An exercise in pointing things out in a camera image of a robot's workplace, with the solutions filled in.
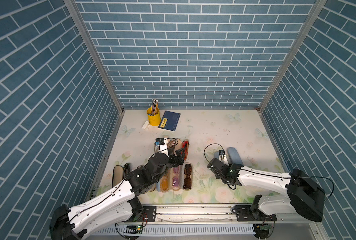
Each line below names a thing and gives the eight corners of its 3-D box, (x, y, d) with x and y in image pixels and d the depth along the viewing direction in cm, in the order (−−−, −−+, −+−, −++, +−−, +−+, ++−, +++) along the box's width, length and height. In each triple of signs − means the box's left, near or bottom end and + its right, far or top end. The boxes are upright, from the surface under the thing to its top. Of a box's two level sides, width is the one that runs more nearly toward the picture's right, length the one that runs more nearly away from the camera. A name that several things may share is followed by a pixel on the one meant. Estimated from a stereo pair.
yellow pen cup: (147, 126, 112) (145, 116, 104) (149, 116, 118) (147, 107, 110) (160, 126, 112) (158, 117, 104) (162, 116, 118) (160, 107, 110)
